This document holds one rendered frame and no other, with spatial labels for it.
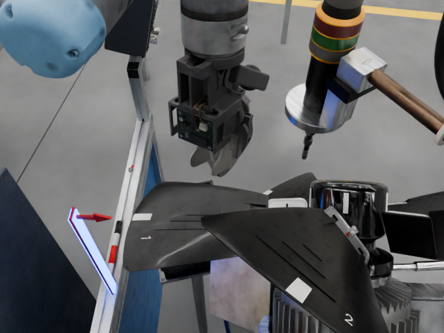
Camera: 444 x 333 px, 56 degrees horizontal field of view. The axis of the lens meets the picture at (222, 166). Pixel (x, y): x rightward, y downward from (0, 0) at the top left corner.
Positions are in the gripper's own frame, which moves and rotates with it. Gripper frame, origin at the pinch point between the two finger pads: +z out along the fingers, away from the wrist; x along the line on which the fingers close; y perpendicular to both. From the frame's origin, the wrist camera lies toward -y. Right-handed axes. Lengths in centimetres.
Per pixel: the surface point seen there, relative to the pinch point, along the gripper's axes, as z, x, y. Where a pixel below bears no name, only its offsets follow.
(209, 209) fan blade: 9.3, -1.7, 1.0
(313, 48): -24.2, 13.1, 5.0
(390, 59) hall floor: 82, -19, -235
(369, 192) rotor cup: 1.2, 20.4, -8.3
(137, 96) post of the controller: 21, -49, -33
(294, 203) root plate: 8.1, 9.9, -6.7
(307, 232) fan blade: -4.9, 17.4, 9.2
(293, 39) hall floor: 78, -82, -219
